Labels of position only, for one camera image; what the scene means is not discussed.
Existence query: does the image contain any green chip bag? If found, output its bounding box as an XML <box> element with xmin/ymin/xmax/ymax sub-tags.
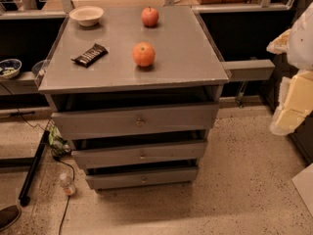
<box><xmin>48</xmin><ymin>126</ymin><xmax>71</xmax><ymax>157</ymax></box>

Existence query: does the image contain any grey drawer cabinet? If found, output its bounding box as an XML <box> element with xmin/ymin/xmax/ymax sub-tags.
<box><xmin>37</xmin><ymin>5</ymin><xmax>230</xmax><ymax>192</ymax></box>

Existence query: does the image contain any clear plastic container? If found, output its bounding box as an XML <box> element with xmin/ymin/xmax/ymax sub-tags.
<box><xmin>31</xmin><ymin>60</ymin><xmax>50</xmax><ymax>78</ymax></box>

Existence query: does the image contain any white paper bowl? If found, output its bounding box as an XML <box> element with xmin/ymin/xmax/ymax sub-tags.
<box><xmin>69</xmin><ymin>6</ymin><xmax>104</xmax><ymax>26</ymax></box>

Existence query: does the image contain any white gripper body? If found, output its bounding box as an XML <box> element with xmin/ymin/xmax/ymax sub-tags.
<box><xmin>287</xmin><ymin>3</ymin><xmax>313</xmax><ymax>70</ymax></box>

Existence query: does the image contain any blue patterned bowl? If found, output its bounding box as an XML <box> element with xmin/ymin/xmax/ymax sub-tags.
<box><xmin>0</xmin><ymin>59</ymin><xmax>22</xmax><ymax>79</ymax></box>

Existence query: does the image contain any clear plastic bottle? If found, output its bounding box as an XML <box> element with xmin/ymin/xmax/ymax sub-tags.
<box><xmin>60</xmin><ymin>173</ymin><xmax>76</xmax><ymax>196</ymax></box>

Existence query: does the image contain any grey middle drawer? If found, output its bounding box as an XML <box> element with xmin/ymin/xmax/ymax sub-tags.
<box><xmin>72</xmin><ymin>140</ymin><xmax>207</xmax><ymax>169</ymax></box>

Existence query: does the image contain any black metal stand leg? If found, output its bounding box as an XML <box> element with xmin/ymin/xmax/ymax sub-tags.
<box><xmin>19</xmin><ymin>130</ymin><xmax>49</xmax><ymax>207</ymax></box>

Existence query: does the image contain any black power cable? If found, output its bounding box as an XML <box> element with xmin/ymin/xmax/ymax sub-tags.
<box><xmin>52</xmin><ymin>155</ymin><xmax>76</xmax><ymax>235</ymax></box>

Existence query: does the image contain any red apple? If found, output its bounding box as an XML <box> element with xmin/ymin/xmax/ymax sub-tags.
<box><xmin>141</xmin><ymin>7</ymin><xmax>158</xmax><ymax>27</ymax></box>

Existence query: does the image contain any dark shoe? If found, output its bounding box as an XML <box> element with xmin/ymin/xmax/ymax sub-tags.
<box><xmin>0</xmin><ymin>205</ymin><xmax>22</xmax><ymax>231</ymax></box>

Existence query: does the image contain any black candy bar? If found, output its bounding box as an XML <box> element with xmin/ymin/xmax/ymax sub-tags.
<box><xmin>73</xmin><ymin>43</ymin><xmax>109</xmax><ymax>68</ymax></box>

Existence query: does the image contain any grey side shelf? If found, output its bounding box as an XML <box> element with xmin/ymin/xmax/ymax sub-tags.
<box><xmin>221</xmin><ymin>60</ymin><xmax>275</xmax><ymax>82</ymax></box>
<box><xmin>0</xmin><ymin>71</ymin><xmax>38</xmax><ymax>96</ymax></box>

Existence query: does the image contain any grey side shelf right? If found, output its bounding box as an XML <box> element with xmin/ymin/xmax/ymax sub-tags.
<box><xmin>221</xmin><ymin>60</ymin><xmax>275</xmax><ymax>82</ymax></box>

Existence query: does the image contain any grey drawer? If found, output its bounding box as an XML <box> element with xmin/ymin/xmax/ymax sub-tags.
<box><xmin>86</xmin><ymin>166</ymin><xmax>199</xmax><ymax>190</ymax></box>
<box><xmin>52</xmin><ymin>103</ymin><xmax>218</xmax><ymax>140</ymax></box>
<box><xmin>72</xmin><ymin>140</ymin><xmax>207</xmax><ymax>169</ymax></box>

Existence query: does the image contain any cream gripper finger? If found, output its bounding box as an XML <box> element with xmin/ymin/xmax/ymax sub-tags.
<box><xmin>266</xmin><ymin>29</ymin><xmax>291</xmax><ymax>55</ymax></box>
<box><xmin>270</xmin><ymin>70</ymin><xmax>313</xmax><ymax>136</ymax></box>

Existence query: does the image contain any grey bottom drawer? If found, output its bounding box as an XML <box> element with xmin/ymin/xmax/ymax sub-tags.
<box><xmin>86</xmin><ymin>166</ymin><xmax>199</xmax><ymax>190</ymax></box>

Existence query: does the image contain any white floor panel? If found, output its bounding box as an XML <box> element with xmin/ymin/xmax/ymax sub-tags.
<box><xmin>291</xmin><ymin>164</ymin><xmax>313</xmax><ymax>216</ymax></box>

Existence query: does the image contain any grey side shelf left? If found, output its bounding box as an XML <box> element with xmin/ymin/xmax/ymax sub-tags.
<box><xmin>0</xmin><ymin>71</ymin><xmax>38</xmax><ymax>96</ymax></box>

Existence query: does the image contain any grey top drawer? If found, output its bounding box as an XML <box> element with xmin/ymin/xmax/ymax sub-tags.
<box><xmin>52</xmin><ymin>103</ymin><xmax>218</xmax><ymax>140</ymax></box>

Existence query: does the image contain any orange fruit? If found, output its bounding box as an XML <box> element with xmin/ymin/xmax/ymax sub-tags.
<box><xmin>132</xmin><ymin>42</ymin><xmax>156</xmax><ymax>67</ymax></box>

